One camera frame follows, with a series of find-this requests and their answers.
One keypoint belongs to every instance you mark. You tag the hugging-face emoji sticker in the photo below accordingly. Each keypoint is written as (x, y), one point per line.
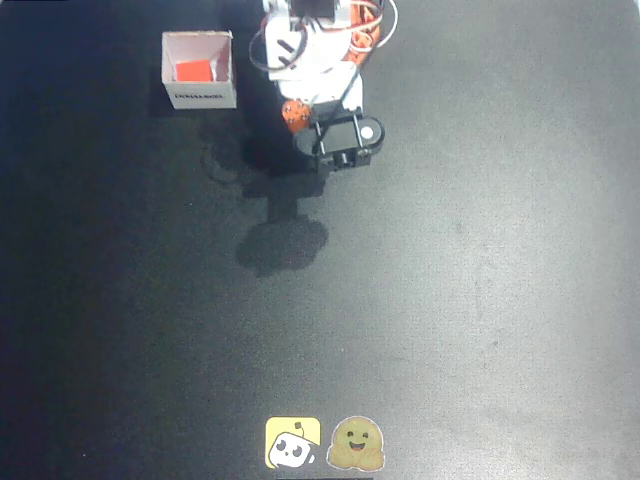
(356, 444)

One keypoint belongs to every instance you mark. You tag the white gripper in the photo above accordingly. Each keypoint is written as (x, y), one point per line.
(336, 140)

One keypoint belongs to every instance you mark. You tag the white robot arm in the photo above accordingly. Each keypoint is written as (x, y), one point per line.
(295, 55)

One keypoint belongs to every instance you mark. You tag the red cube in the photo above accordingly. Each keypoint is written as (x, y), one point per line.
(194, 71)

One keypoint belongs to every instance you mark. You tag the yellow robot-face sticker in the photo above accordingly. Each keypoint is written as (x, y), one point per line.
(292, 442)

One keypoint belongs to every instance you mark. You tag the black gripper-mounted camera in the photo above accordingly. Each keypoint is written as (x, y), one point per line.
(340, 137)

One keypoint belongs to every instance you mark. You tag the white cardboard box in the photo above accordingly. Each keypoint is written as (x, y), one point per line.
(200, 95)

